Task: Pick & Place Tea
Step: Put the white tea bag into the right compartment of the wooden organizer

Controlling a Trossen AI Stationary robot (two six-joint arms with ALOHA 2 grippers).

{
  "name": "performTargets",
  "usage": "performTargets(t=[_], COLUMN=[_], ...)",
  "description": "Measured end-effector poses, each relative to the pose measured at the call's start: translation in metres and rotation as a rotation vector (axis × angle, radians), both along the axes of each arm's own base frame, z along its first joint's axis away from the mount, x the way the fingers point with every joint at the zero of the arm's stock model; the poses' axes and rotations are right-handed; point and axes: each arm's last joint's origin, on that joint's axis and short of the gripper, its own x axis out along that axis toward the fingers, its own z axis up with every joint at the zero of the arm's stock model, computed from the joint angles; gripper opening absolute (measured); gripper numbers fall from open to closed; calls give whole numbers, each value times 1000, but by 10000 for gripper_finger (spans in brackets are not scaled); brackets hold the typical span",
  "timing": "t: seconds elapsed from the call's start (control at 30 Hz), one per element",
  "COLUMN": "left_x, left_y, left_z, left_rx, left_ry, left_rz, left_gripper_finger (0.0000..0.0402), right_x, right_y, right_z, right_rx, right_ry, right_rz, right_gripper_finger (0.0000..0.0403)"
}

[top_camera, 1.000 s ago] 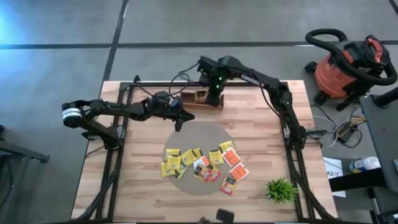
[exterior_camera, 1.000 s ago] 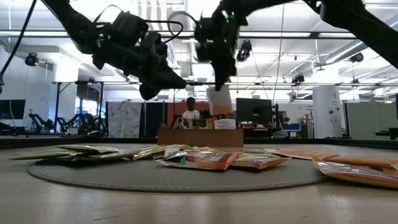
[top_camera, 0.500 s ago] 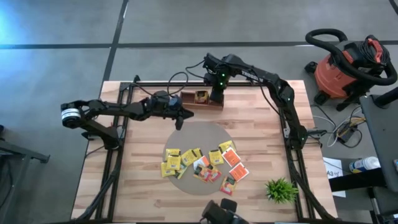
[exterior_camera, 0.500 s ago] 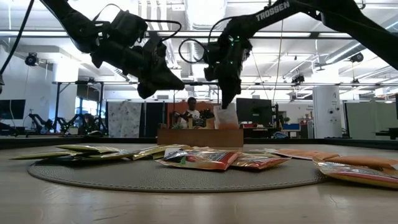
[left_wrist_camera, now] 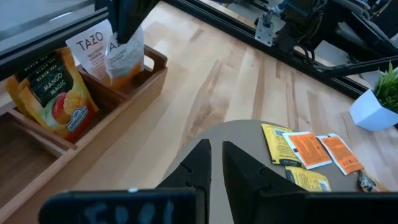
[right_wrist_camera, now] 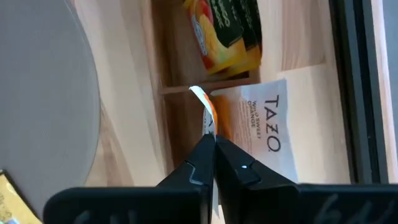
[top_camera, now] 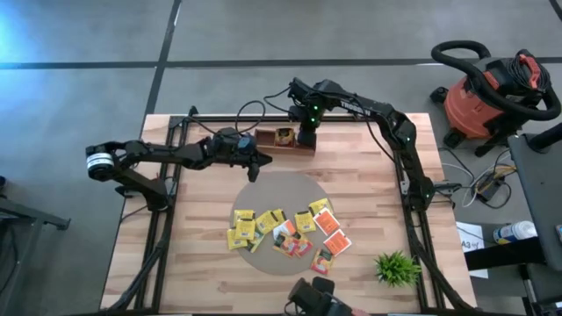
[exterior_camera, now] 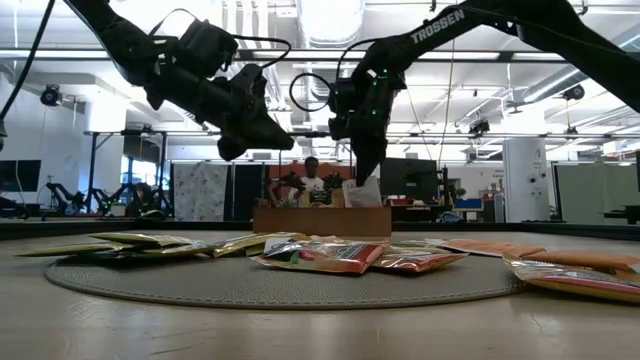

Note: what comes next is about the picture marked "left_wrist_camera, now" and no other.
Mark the yellow tea packet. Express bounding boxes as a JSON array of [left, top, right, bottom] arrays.
[[261, 123, 303, 168], [284, 166, 332, 193]]

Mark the wooden tea organizer box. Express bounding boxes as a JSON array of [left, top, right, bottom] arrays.
[[0, 43, 169, 215]]

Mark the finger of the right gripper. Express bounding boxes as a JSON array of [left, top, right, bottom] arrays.
[[107, 0, 125, 44], [123, 0, 161, 44]]

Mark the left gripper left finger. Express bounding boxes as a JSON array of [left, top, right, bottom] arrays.
[[39, 139, 213, 224]]

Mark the green plant white pot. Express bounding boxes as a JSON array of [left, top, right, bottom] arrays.
[[348, 61, 398, 132]]

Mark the orange white Tazo tea packet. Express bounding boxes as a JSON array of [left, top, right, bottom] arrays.
[[104, 26, 146, 91], [316, 133, 364, 176], [282, 131, 333, 170], [65, 19, 113, 82]]

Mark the silver bracket plate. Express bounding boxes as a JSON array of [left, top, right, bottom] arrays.
[[254, 11, 276, 48]]

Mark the black aluminium rig frame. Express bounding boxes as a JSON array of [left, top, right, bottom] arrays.
[[0, 0, 398, 100]]

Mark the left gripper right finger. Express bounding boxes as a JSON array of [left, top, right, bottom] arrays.
[[222, 141, 398, 224]]

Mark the round grey mat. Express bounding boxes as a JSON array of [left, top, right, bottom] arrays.
[[164, 119, 389, 193]]

